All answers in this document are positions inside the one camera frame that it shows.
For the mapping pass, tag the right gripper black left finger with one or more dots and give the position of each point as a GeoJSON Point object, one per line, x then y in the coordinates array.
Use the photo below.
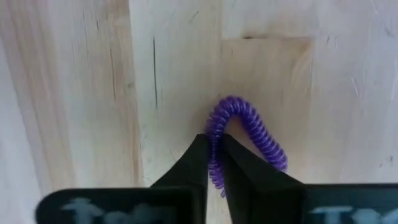
{"type": "Point", "coordinates": [192, 168]}

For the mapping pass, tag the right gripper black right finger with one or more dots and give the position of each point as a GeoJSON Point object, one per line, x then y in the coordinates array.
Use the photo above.
{"type": "Point", "coordinates": [248, 186]}

